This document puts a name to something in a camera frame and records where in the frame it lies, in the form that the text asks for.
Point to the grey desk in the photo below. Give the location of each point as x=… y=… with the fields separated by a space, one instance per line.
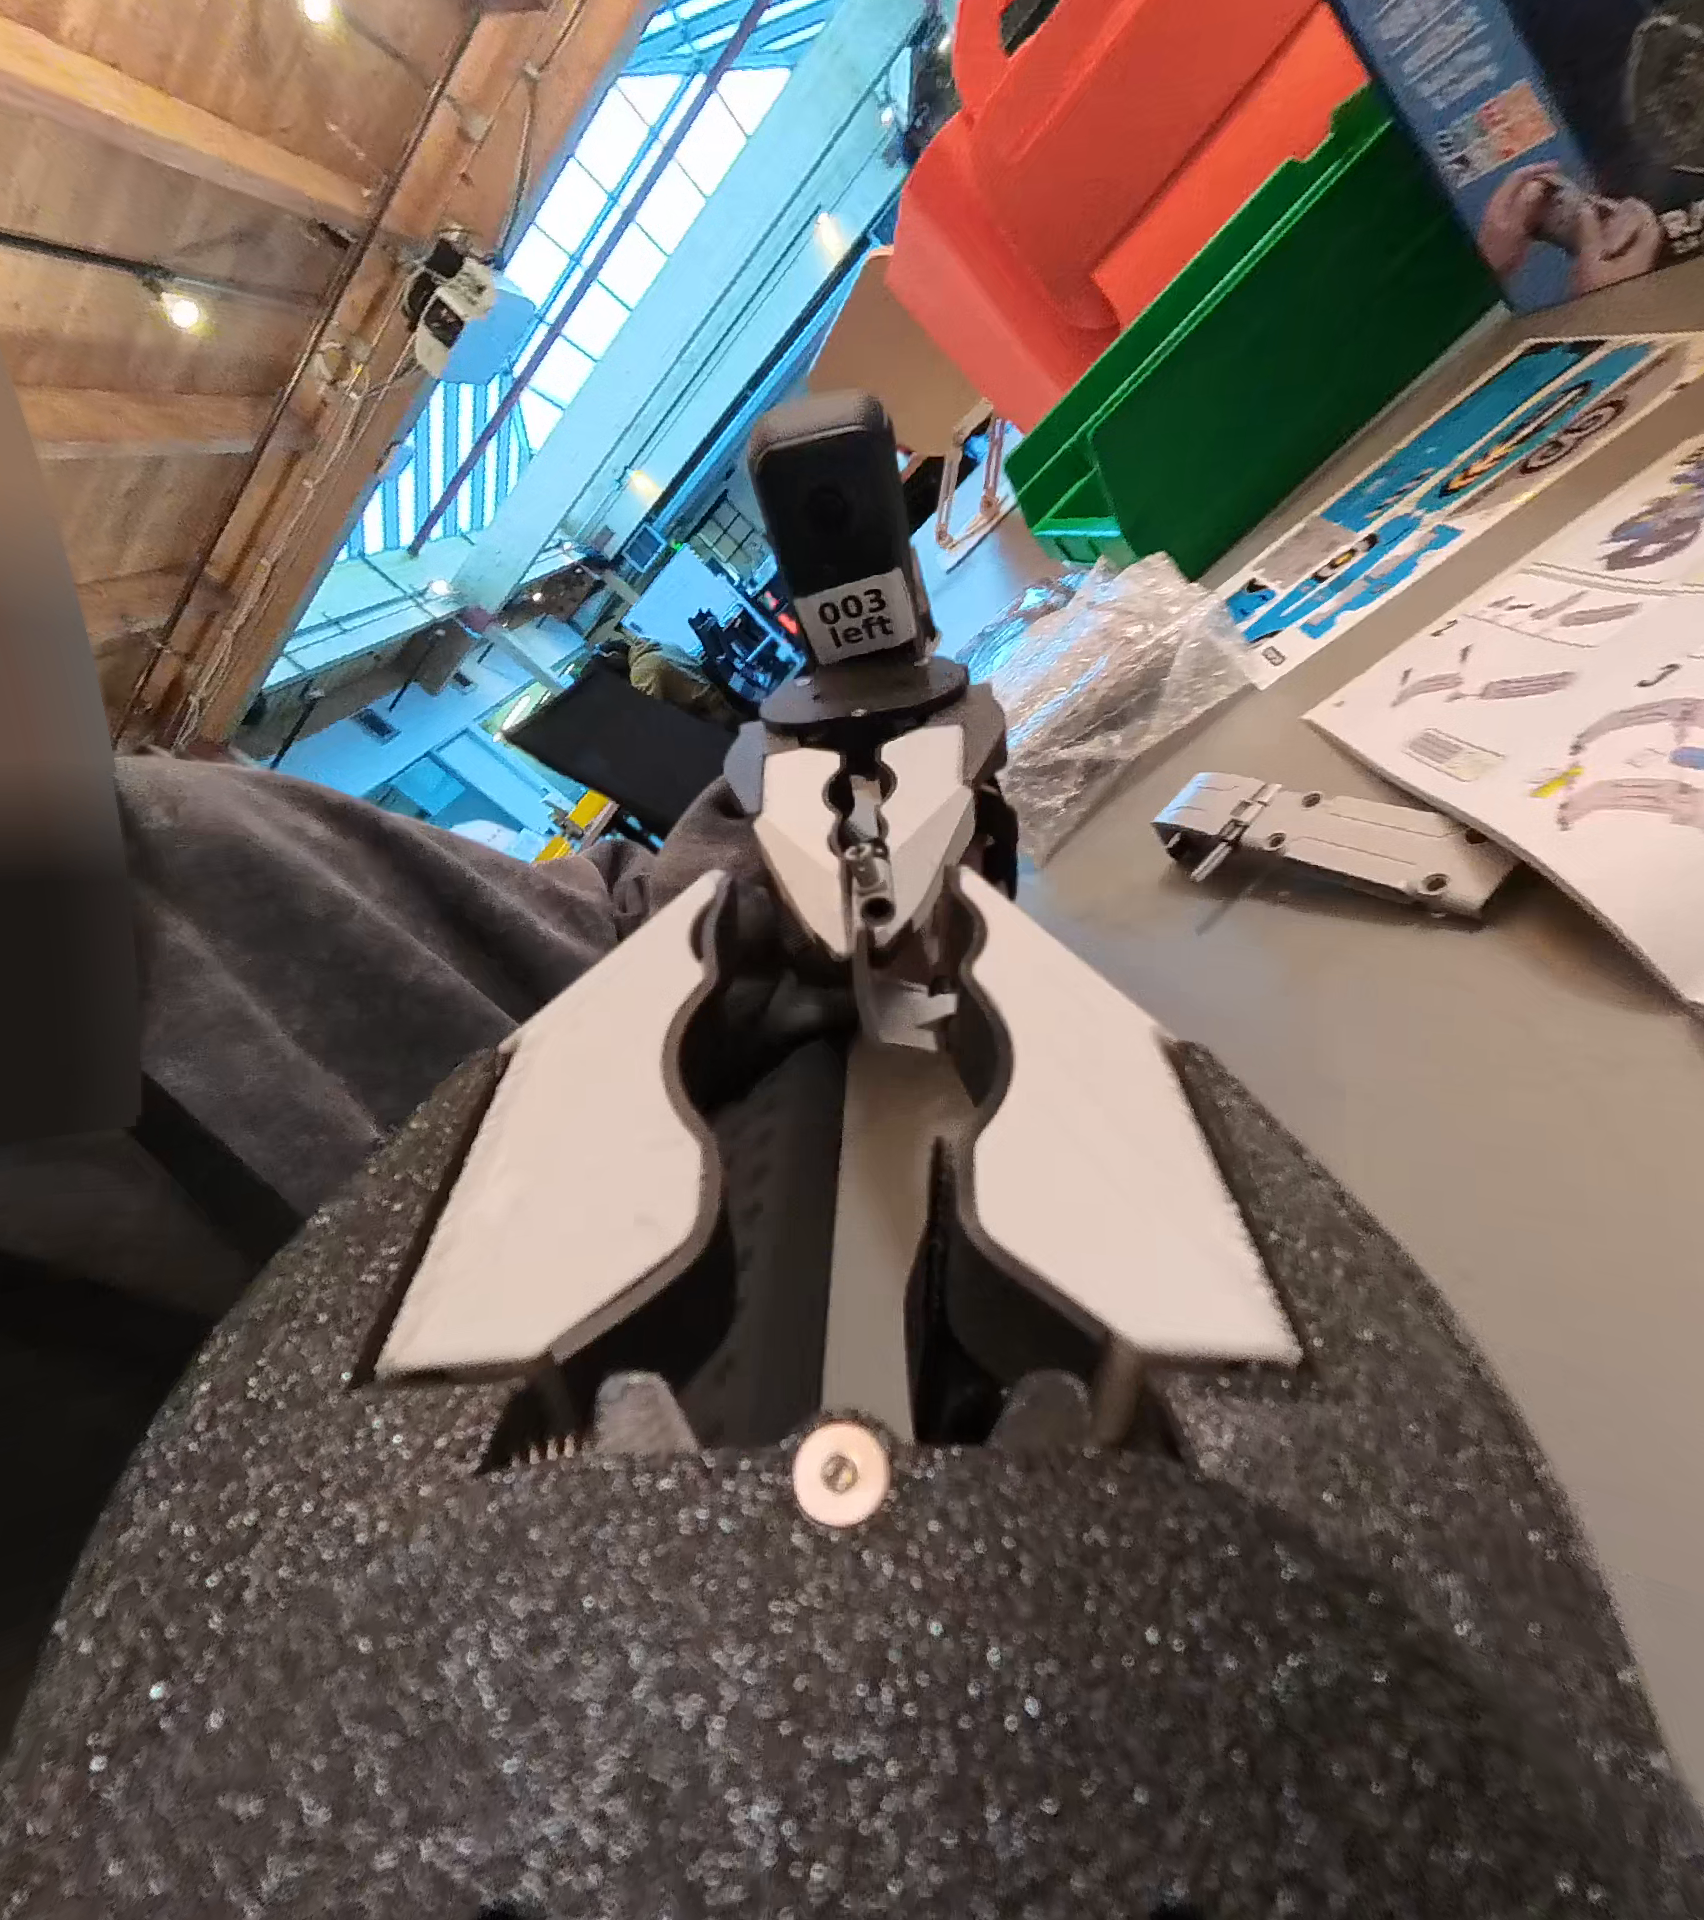
x=1392 y=1081

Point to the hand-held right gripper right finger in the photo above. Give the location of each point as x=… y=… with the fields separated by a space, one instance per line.
x=1106 y=1199

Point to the grey brick panel assembly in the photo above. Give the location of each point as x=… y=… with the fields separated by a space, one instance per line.
x=1333 y=841

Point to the open instruction booklet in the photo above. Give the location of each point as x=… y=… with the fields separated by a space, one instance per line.
x=1661 y=719

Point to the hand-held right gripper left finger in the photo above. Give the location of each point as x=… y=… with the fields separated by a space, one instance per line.
x=554 y=1199

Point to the black monitor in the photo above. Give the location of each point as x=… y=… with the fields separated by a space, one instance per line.
x=613 y=749

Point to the skylight window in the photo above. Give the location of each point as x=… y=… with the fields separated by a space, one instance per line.
x=596 y=180

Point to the blue sticker sheet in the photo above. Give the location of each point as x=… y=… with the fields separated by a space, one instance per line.
x=1422 y=524

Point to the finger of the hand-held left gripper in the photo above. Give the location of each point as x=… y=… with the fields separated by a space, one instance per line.
x=801 y=818
x=929 y=818

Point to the white ceiling device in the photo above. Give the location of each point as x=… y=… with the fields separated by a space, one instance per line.
x=455 y=323

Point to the crumpled clear plastic bag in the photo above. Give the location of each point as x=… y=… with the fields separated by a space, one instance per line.
x=1106 y=690

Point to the person's left forearm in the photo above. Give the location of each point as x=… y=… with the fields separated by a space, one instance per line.
x=389 y=930

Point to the green plastic bin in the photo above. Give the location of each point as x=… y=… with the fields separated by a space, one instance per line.
x=1272 y=404

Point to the dark blue toy box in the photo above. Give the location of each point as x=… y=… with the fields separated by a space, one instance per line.
x=1466 y=136

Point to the black perforated panel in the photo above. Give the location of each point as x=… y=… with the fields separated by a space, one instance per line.
x=779 y=1199

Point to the orange plastic bin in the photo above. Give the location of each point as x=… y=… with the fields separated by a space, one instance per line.
x=1094 y=196

